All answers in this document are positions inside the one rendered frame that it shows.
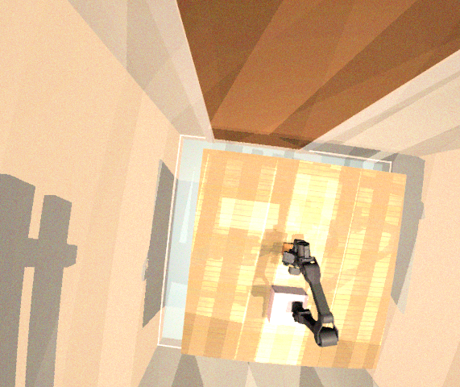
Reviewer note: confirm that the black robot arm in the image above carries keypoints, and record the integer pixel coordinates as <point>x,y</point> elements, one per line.
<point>324,336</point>

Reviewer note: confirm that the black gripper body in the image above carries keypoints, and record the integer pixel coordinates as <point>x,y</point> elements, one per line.
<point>295,270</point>

